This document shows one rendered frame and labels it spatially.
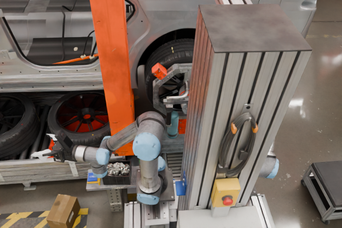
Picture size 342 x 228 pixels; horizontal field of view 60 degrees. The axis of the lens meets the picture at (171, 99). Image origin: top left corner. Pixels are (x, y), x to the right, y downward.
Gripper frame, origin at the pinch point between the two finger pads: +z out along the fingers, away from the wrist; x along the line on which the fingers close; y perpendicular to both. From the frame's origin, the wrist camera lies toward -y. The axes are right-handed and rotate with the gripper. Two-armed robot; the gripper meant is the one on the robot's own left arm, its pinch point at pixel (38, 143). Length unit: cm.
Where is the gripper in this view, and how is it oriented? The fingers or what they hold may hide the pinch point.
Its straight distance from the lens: 163.1
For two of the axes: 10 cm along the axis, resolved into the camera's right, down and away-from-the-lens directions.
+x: 1.6, -5.7, 8.1
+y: -0.6, 8.1, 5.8
